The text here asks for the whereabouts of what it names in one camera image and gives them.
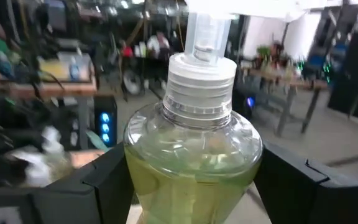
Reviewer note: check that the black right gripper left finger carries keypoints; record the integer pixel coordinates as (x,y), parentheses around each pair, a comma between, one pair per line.
(73,202)

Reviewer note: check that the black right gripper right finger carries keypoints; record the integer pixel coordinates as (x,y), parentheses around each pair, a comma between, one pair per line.
(306,202)

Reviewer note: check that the computer tower with blue lights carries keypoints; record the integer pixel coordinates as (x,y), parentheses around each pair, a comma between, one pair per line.
(105,124)

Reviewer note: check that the background wooden workbench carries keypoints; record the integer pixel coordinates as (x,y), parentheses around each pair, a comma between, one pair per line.
(57,88)

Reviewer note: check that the wooden table with metal legs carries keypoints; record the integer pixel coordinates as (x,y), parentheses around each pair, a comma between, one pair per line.
(287,81)

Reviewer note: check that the blue-labelled background bottle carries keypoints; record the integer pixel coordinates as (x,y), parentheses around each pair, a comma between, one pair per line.
(74,70)

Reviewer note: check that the round white fan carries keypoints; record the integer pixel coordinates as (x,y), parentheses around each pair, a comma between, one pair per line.
(132,82)

